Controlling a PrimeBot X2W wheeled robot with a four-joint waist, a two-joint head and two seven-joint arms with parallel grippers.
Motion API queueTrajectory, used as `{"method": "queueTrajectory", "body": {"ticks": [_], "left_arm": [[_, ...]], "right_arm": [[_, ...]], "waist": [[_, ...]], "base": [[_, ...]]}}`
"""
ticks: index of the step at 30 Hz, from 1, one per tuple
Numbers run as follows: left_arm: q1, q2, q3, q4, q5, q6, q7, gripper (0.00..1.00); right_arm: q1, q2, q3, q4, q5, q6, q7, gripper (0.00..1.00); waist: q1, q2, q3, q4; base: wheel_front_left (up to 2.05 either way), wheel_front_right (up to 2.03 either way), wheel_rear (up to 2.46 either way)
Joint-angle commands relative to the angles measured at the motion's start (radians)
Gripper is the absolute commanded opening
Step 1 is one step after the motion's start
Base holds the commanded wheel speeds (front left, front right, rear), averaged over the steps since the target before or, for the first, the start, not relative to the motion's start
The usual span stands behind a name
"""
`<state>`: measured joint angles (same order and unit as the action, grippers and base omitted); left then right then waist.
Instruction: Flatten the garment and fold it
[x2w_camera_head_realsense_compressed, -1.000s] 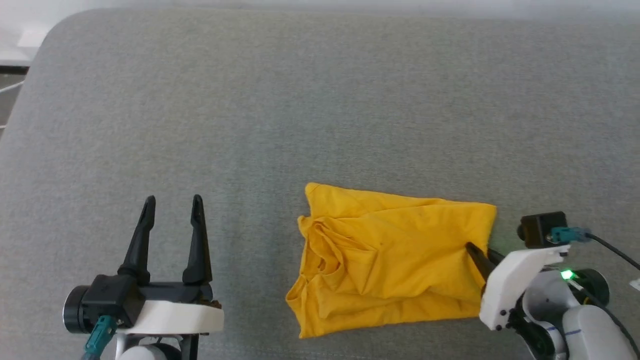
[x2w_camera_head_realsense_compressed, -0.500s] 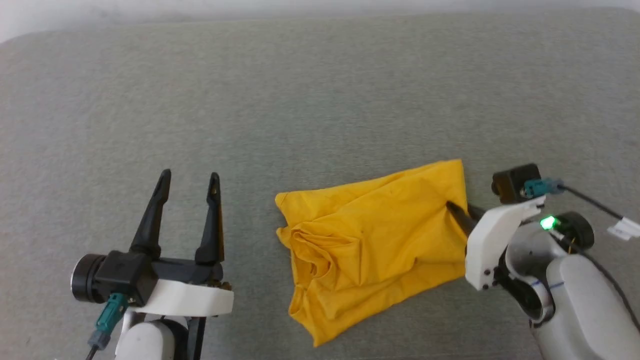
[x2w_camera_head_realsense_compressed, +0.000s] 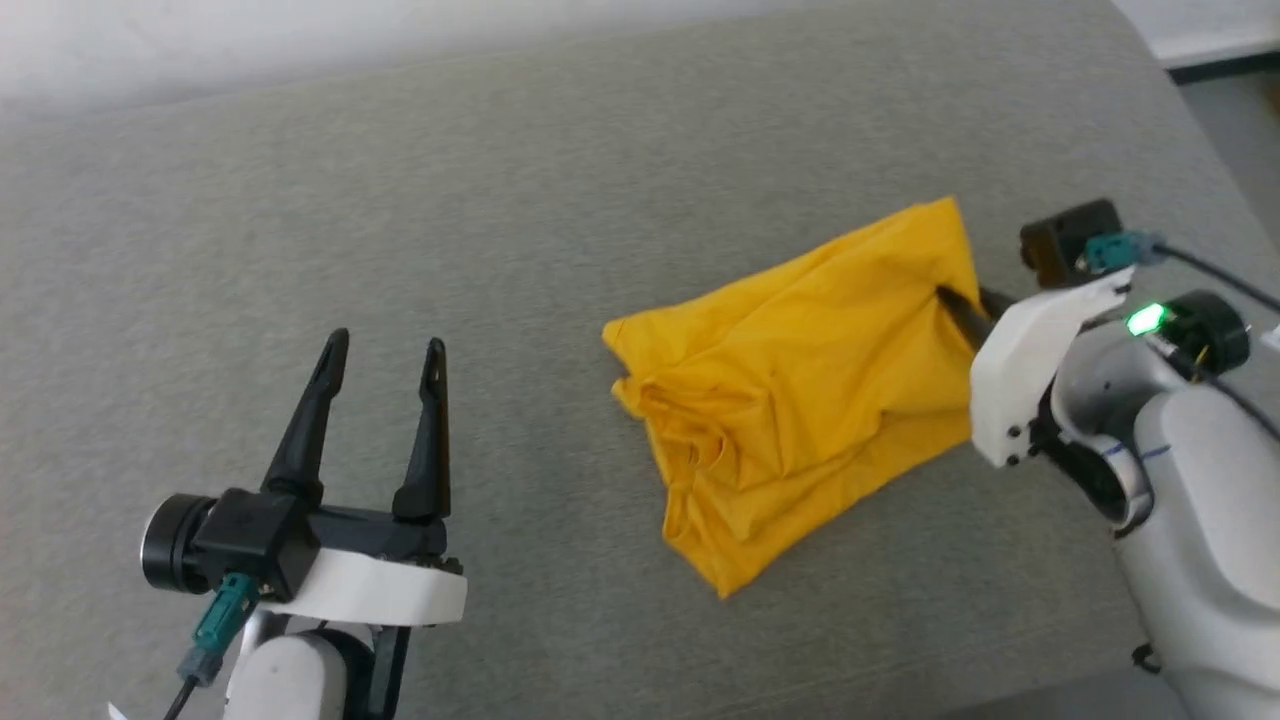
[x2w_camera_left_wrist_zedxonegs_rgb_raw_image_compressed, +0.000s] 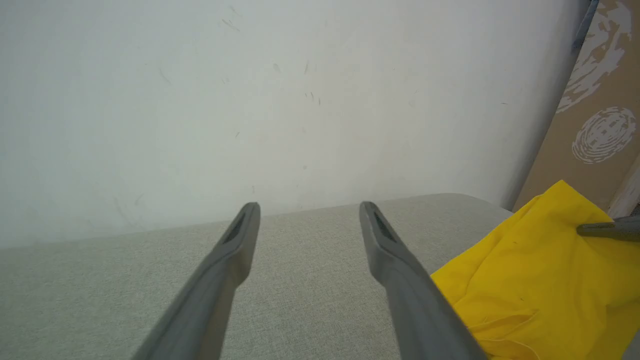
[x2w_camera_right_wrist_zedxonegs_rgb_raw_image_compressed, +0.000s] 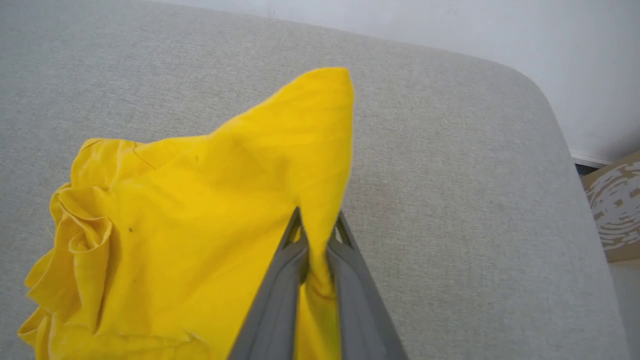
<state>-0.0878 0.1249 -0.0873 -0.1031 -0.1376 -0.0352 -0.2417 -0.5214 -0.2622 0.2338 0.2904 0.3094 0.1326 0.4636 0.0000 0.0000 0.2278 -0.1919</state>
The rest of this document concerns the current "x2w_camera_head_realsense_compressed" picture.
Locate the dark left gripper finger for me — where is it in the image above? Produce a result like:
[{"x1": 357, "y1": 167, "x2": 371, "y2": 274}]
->
[
  {"x1": 391, "y1": 336, "x2": 452, "y2": 522},
  {"x1": 261, "y1": 327, "x2": 352, "y2": 505}
]

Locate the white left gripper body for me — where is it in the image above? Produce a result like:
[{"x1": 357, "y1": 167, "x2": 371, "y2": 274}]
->
[{"x1": 261, "y1": 505, "x2": 469, "y2": 629}]

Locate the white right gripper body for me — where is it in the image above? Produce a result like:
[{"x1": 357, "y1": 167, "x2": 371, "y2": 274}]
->
[{"x1": 967, "y1": 264, "x2": 1137, "y2": 472}]

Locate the yellow cartoon print t-shirt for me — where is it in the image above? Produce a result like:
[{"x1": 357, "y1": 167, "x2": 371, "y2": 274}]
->
[{"x1": 601, "y1": 195, "x2": 986, "y2": 600}]

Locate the dark baseboard strip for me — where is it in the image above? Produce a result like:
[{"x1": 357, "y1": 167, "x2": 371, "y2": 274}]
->
[{"x1": 1165, "y1": 48, "x2": 1280, "y2": 84}]

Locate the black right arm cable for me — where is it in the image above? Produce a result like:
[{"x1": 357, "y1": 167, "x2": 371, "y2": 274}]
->
[{"x1": 1083, "y1": 230, "x2": 1280, "y2": 313}]

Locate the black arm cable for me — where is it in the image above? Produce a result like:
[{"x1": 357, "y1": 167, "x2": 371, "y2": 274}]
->
[
  {"x1": 158, "y1": 571, "x2": 261, "y2": 720},
  {"x1": 1083, "y1": 230, "x2": 1280, "y2": 313}
]

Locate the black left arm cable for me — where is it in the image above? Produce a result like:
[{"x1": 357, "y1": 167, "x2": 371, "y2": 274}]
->
[{"x1": 158, "y1": 571, "x2": 261, "y2": 720}]

